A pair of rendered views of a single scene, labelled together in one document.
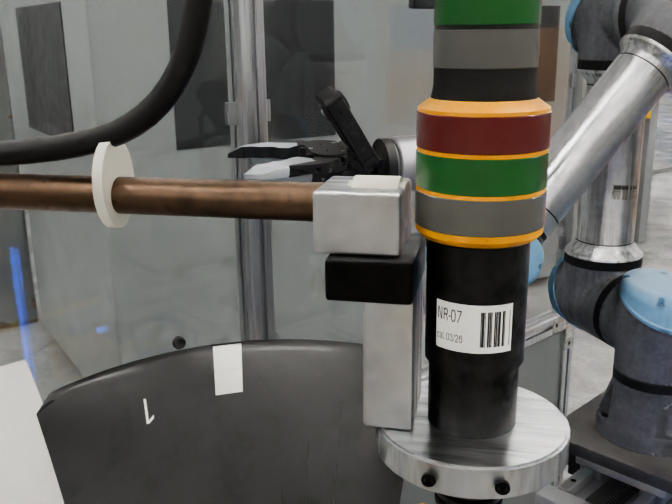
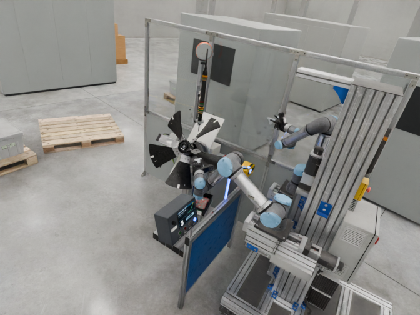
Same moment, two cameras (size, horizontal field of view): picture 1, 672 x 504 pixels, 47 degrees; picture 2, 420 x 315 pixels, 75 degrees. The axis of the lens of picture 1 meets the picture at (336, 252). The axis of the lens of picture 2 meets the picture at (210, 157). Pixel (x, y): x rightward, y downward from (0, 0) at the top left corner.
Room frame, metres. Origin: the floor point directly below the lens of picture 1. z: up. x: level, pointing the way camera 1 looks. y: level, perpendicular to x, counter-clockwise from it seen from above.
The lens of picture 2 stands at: (-0.28, -2.03, 2.33)
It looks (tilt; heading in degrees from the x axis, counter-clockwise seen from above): 30 degrees down; 71
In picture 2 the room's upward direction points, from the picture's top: 8 degrees clockwise
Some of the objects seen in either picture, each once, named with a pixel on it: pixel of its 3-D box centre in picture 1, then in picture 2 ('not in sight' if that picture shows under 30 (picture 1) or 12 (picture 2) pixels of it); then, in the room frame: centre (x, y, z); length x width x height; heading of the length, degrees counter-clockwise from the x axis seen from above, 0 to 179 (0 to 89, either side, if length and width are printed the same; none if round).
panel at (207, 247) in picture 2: not in sight; (214, 240); (0.43, -0.38, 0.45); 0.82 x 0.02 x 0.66; 42
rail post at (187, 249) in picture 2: not in sight; (184, 278); (0.11, -0.67, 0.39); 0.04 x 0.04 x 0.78; 42
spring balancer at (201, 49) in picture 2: not in sight; (204, 51); (0.42, 0.65, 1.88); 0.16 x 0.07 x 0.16; 167
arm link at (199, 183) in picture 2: not in sight; (199, 181); (0.20, -0.46, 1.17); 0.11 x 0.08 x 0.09; 79
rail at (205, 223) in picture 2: not in sight; (219, 209); (0.43, -0.38, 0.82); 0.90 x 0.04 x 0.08; 42
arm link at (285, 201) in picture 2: not in sight; (280, 205); (0.67, -0.81, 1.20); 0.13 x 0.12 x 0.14; 41
